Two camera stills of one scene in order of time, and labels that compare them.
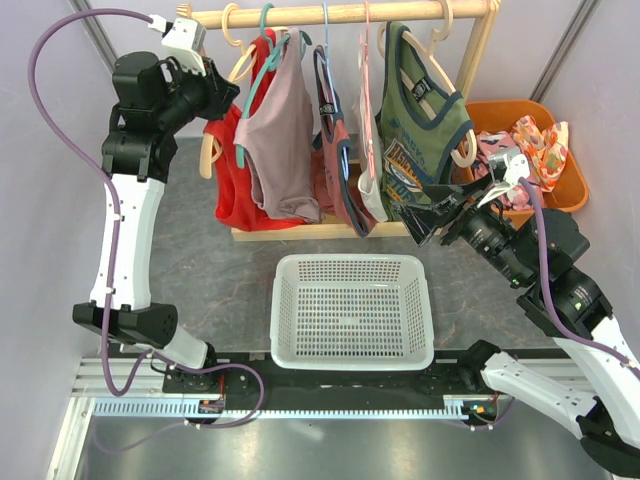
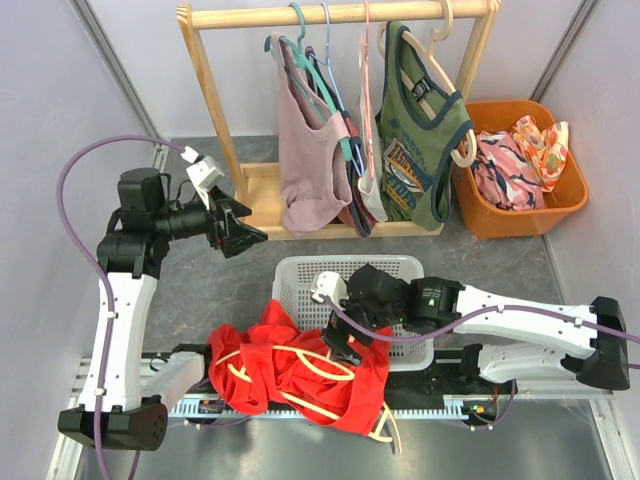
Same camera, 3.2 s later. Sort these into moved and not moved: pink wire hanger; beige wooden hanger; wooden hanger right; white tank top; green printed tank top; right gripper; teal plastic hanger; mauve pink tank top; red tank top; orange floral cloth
Moved: red tank top; right gripper; teal plastic hanger; beige wooden hanger; mauve pink tank top
Not moved: white tank top; pink wire hanger; orange floral cloth; green printed tank top; wooden hanger right
